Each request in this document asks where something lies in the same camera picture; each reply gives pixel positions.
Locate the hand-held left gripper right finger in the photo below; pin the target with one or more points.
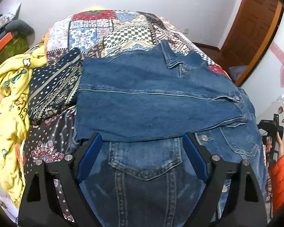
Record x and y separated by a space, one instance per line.
196 158

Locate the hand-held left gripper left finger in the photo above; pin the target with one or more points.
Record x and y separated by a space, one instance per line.
90 157

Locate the blue denim jacket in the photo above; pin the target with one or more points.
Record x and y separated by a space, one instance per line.
156 106

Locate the person's right forearm orange sleeve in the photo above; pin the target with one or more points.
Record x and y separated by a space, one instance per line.
282 182

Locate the person's right hand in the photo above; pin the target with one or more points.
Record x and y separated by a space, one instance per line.
279 145

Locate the white cabinet with stickers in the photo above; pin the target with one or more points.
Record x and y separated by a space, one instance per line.
282 110

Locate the purple cloth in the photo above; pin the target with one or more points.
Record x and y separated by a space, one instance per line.
236 72

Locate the yellow printed blanket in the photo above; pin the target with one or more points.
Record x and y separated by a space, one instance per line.
13 123

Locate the brown wooden door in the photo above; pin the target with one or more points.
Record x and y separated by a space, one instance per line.
250 26

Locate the patchwork patterned bedspread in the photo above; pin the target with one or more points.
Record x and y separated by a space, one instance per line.
90 37

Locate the green patterned cloth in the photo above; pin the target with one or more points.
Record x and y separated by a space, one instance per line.
10 49

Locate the orange box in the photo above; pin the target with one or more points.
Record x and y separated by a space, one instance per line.
3 43

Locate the grey pillow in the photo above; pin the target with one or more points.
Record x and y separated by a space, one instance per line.
19 27

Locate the yellow pillow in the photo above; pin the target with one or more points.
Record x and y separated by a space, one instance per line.
95 7

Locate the wall socket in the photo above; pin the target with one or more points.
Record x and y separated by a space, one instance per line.
186 31

